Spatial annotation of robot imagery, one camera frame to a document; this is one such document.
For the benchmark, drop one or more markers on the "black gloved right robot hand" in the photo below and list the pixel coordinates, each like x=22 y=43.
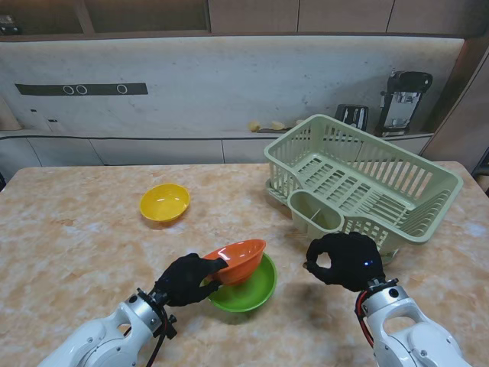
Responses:
x=355 y=267

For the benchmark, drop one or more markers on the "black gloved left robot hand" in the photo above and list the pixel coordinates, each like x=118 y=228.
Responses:
x=183 y=281

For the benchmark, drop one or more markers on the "orange plastic bowl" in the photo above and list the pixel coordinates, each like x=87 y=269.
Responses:
x=240 y=264

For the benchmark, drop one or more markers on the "green plastic bowl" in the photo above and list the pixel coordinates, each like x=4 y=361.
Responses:
x=256 y=290

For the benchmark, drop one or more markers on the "yellow plastic bowl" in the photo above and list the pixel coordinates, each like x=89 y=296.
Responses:
x=164 y=202

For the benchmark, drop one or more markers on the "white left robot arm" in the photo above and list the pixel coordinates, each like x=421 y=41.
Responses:
x=103 y=340

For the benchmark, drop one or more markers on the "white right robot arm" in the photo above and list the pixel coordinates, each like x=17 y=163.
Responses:
x=412 y=340

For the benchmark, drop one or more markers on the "pale green plastic dish rack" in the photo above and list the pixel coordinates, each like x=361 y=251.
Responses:
x=305 y=221

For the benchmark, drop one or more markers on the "white base cabinets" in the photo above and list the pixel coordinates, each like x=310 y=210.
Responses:
x=153 y=151

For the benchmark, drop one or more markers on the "black toaster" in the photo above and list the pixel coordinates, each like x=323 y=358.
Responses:
x=351 y=114

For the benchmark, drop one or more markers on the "small yellow fruit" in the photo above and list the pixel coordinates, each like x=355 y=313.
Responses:
x=277 y=125
x=254 y=126

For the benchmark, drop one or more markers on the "black coffee machine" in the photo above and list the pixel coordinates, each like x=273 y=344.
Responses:
x=405 y=86

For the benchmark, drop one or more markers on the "dark device on shelf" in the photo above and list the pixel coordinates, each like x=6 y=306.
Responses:
x=8 y=26

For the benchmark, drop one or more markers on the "black wall strip with rings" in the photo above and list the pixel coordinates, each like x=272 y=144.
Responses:
x=42 y=89

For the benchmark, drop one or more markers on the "wooden wall cabinets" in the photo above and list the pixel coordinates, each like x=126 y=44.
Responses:
x=252 y=15

